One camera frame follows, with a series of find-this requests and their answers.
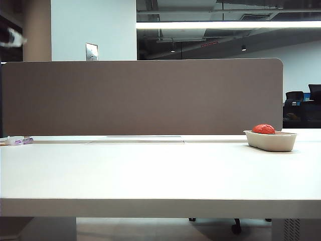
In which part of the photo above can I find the orange fruit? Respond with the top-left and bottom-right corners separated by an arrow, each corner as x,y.
252,124 -> 276,135

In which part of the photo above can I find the white paper lunchbox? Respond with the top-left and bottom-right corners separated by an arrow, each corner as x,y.
243,130 -> 298,152

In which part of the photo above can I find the brown desk divider panel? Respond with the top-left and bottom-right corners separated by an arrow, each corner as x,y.
0,58 -> 284,137

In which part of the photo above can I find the long ceiling light strip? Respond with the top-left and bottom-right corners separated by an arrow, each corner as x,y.
136,20 -> 321,29

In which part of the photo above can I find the office chair wheeled base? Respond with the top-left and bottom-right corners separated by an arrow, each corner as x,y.
188,217 -> 272,234

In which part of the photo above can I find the dark desk with yellow object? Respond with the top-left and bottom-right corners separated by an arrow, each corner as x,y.
282,100 -> 321,129

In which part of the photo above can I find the purple and white packet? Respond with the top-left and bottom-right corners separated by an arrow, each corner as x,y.
0,136 -> 34,146

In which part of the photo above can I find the black high-back office chair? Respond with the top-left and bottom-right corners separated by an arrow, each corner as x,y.
308,84 -> 321,102

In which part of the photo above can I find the blurred black white object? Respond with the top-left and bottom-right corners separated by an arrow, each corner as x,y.
0,26 -> 28,48

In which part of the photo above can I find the perforated grey table leg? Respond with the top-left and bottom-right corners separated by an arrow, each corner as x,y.
271,217 -> 321,241

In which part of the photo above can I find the metal wall switch plate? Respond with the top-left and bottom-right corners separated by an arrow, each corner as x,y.
85,43 -> 99,62

